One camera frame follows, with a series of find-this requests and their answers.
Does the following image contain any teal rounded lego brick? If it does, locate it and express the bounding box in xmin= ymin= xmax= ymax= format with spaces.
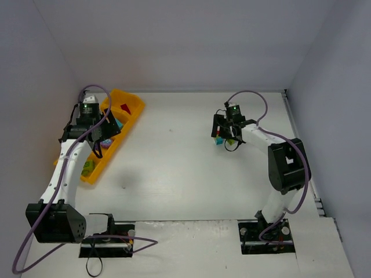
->
xmin=115 ymin=119 xmax=123 ymax=130

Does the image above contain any rainbow curved lego stack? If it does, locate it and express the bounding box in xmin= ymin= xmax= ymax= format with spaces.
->
xmin=214 ymin=131 xmax=224 ymax=145

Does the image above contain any pink purple lego piece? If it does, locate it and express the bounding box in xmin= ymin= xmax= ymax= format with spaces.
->
xmin=100 ymin=139 xmax=113 ymax=149

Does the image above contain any red lego brick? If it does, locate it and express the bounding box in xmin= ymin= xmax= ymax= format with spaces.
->
xmin=120 ymin=104 xmax=131 ymax=115

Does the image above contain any small green lego brick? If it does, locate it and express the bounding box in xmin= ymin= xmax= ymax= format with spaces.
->
xmin=81 ymin=170 xmax=90 ymax=177

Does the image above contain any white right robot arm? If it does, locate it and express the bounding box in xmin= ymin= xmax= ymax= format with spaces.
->
xmin=211 ymin=104 xmax=311 ymax=224

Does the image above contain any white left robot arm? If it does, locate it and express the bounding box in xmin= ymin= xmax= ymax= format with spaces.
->
xmin=26 ymin=101 xmax=120 ymax=243

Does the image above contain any yellow divided plastic tray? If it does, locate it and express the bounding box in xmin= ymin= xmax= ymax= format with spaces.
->
xmin=50 ymin=88 xmax=145 ymax=186

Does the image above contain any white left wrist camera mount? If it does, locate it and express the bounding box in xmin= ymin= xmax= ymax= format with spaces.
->
xmin=82 ymin=95 xmax=99 ymax=104

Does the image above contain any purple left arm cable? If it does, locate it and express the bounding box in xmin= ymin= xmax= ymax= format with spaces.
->
xmin=11 ymin=84 xmax=159 ymax=275

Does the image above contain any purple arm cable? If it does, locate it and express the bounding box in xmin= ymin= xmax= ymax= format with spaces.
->
xmin=227 ymin=90 xmax=308 ymax=243
xmin=11 ymin=84 xmax=159 ymax=275

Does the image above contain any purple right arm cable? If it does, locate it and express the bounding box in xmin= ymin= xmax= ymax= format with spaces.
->
xmin=227 ymin=90 xmax=308 ymax=243

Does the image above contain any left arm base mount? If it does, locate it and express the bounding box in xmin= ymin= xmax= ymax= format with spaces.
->
xmin=78 ymin=222 xmax=135 ymax=258

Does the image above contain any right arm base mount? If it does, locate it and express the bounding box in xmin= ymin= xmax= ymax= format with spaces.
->
xmin=238 ymin=219 xmax=296 ymax=255

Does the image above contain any black loop cable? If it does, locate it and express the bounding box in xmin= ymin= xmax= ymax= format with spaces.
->
xmin=85 ymin=246 xmax=104 ymax=276

